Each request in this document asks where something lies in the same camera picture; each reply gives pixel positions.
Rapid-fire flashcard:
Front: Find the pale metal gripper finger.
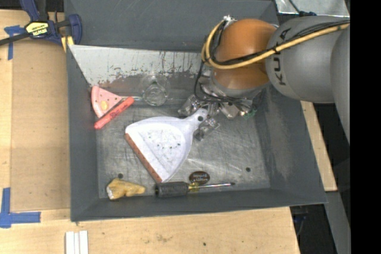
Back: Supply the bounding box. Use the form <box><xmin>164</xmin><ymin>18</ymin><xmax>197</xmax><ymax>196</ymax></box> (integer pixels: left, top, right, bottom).
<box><xmin>193</xmin><ymin>117</ymin><xmax>221</xmax><ymax>141</ymax></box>
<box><xmin>177</xmin><ymin>94</ymin><xmax>202</xmax><ymax>117</ymax></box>

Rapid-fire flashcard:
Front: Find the black and yellow screwdriver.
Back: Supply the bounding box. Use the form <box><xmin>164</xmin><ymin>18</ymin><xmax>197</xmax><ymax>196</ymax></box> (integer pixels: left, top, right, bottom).
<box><xmin>154</xmin><ymin>181</ymin><xmax>236</xmax><ymax>199</ymax></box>

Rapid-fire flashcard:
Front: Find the yellow toy food piece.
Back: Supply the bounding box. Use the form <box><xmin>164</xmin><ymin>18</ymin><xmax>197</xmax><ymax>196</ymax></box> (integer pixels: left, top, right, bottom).
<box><xmin>106</xmin><ymin>177</ymin><xmax>146</xmax><ymax>200</ymax></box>

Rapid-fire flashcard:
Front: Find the dark brown oval disc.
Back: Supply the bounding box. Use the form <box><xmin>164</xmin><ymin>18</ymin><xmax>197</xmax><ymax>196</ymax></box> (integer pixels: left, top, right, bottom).
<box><xmin>188</xmin><ymin>171</ymin><xmax>211</xmax><ymax>186</ymax></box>

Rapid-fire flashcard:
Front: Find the pink wedge-shaped toy slice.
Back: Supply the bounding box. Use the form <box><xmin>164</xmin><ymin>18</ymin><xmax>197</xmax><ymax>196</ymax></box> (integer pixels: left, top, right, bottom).
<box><xmin>90</xmin><ymin>85</ymin><xmax>127</xmax><ymax>118</ymax></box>

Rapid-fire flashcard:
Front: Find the clear glass cup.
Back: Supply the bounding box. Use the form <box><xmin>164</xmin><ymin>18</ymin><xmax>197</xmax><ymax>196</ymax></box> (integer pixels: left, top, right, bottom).
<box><xmin>141</xmin><ymin>74</ymin><xmax>171</xmax><ymax>107</ymax></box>

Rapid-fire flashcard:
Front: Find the white dustpan with brown edge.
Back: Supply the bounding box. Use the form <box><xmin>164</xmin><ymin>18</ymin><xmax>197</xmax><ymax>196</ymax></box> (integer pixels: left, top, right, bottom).
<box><xmin>124</xmin><ymin>108</ymin><xmax>209</xmax><ymax>184</ymax></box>

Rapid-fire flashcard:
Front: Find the pink-orange highlighter marker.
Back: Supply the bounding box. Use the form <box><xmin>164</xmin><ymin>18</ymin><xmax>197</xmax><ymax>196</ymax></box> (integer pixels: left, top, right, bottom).
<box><xmin>93</xmin><ymin>96</ymin><xmax>135</xmax><ymax>131</ymax></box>

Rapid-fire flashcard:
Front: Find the grey metal bin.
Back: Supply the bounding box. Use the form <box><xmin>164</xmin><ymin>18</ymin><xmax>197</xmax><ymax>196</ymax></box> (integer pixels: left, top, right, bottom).
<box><xmin>62</xmin><ymin>0</ymin><xmax>328</xmax><ymax>222</ymax></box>

